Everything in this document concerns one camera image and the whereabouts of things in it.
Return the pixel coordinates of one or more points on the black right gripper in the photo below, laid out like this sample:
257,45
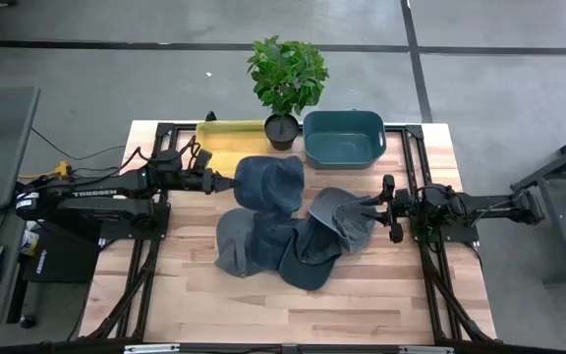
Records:
397,206

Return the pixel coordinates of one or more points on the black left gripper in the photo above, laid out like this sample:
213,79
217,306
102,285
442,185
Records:
210,182

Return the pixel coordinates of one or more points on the dark blue denim cap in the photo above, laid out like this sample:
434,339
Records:
268,184

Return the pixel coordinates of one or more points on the light grey-blue cap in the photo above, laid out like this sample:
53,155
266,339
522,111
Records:
234,241

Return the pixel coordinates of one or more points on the dark navy cap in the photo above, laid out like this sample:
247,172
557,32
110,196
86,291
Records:
273,236

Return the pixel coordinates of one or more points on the dark slate cap with brim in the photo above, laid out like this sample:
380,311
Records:
307,268

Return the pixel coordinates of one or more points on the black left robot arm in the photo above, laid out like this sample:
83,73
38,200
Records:
91,193

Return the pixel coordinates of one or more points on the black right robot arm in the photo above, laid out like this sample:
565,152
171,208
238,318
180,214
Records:
489,204

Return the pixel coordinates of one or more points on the grey washed cap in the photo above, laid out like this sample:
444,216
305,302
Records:
347,221

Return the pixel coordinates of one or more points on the yellow plastic bin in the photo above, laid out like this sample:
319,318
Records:
229,142

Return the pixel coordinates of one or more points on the teal plastic bin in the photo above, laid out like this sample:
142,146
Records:
344,145

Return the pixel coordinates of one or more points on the black plant pot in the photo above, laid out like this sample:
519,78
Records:
282,132

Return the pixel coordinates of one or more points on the green leafy artificial tree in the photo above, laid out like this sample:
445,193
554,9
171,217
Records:
288,74

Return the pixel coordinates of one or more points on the black control box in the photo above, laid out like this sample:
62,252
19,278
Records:
62,260

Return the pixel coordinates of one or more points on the small white container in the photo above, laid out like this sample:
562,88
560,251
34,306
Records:
30,242

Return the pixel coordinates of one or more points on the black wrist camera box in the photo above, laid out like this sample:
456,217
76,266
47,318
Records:
202,159

